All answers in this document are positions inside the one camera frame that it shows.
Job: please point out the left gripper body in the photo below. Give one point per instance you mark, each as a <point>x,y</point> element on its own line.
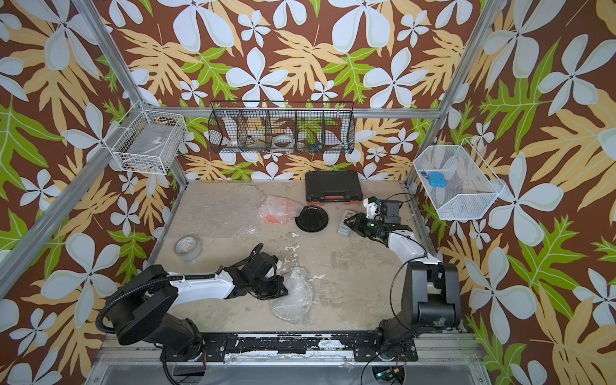
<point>268,287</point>

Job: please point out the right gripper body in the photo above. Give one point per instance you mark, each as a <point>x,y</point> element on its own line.
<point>372,228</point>

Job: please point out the black dinner plate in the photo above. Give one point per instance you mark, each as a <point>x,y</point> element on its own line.
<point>312,219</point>

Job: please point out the orange plastic plate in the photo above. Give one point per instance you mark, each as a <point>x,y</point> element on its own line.
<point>277,213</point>

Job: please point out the clear bubble wrap sheet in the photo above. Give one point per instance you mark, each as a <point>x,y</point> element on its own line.
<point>271,199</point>

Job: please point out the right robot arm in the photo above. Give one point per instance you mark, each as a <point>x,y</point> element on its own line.
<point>430,299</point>

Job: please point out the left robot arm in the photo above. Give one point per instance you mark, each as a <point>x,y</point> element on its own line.
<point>138,311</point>

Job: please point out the grey tape dispenser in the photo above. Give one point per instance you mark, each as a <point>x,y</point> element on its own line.
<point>343,229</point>

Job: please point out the black tool case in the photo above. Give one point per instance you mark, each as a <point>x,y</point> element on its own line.
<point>333,186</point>

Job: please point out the blue small object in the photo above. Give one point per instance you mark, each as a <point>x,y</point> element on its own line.
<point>437,180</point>

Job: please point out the clear tape roll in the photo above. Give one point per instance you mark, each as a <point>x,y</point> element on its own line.
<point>188,248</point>

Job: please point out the white wire basket right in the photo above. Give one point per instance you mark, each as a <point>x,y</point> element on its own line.
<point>472,185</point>

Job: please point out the white wire basket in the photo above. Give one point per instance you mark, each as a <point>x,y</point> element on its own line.
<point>147,140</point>
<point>472,185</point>

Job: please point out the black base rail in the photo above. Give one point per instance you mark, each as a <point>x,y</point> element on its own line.
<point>355,346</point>

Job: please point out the black wire basket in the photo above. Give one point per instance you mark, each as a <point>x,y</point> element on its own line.
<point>315,127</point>

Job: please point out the white wire basket left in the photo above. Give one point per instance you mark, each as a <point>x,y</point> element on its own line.
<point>147,140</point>

